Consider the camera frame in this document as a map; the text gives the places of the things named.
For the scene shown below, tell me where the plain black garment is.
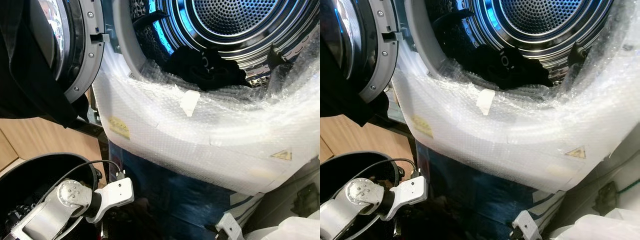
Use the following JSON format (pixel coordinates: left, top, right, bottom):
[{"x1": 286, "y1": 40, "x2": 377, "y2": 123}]
[
  {"x1": 164, "y1": 46, "x2": 252, "y2": 92},
  {"x1": 462, "y1": 45, "x2": 555, "y2": 91}
]

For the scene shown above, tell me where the black cloth hanging on door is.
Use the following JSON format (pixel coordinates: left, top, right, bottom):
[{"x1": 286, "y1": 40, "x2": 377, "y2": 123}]
[
  {"x1": 320, "y1": 0, "x2": 390, "y2": 127},
  {"x1": 0, "y1": 0, "x2": 90, "y2": 128}
]

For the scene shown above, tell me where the black round laundry basket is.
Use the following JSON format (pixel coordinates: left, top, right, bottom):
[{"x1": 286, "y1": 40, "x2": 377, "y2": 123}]
[
  {"x1": 0, "y1": 152, "x2": 103, "y2": 240},
  {"x1": 320, "y1": 151, "x2": 401, "y2": 240}
]

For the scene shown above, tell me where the grey round washer door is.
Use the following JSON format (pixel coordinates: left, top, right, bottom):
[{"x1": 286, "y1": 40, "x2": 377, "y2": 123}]
[
  {"x1": 30, "y1": 0, "x2": 106, "y2": 104},
  {"x1": 335, "y1": 0, "x2": 401, "y2": 103}
]

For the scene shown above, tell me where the yellow rectangular sticker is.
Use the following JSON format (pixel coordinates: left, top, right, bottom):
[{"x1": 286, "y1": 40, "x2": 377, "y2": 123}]
[
  {"x1": 108, "y1": 116, "x2": 131, "y2": 140},
  {"x1": 411, "y1": 114, "x2": 435, "y2": 139}
]

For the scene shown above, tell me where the perforated steel washer drum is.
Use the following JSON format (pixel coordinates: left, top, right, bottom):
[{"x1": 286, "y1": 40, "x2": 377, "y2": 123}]
[
  {"x1": 129, "y1": 0, "x2": 321, "y2": 88},
  {"x1": 425, "y1": 0, "x2": 613, "y2": 88}
]

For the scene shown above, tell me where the clear bubble wrap sheet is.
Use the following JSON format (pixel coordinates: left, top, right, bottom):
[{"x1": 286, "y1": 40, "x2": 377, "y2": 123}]
[
  {"x1": 92, "y1": 25, "x2": 321, "y2": 196},
  {"x1": 390, "y1": 10, "x2": 640, "y2": 193}
]

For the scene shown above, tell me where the grey rubber door seal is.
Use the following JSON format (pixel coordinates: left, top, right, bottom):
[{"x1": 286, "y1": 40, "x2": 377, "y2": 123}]
[
  {"x1": 111, "y1": 0, "x2": 151, "y2": 78},
  {"x1": 404, "y1": 0, "x2": 446, "y2": 76}
]

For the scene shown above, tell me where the white tape piece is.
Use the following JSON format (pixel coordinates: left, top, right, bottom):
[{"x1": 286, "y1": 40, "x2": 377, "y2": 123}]
[
  {"x1": 476, "y1": 89, "x2": 496, "y2": 116},
  {"x1": 179, "y1": 90, "x2": 201, "y2": 118}
]

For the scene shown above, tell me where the black garment with white print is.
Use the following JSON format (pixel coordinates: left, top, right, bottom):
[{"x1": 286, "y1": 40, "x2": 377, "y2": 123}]
[{"x1": 0, "y1": 197, "x2": 38, "y2": 236}]

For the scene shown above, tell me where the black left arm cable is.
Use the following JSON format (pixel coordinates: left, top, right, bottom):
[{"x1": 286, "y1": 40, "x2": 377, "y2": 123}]
[
  {"x1": 37, "y1": 160, "x2": 126, "y2": 206},
  {"x1": 332, "y1": 158, "x2": 420, "y2": 201}
]

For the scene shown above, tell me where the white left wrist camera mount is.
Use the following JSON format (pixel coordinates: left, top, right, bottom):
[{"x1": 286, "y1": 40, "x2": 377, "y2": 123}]
[
  {"x1": 92, "y1": 176, "x2": 136, "y2": 223},
  {"x1": 385, "y1": 175, "x2": 429, "y2": 221}
]

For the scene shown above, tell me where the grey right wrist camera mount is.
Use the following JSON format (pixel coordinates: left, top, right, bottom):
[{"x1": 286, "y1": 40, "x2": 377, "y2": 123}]
[
  {"x1": 511, "y1": 210, "x2": 538, "y2": 240},
  {"x1": 216, "y1": 212, "x2": 246, "y2": 240}
]

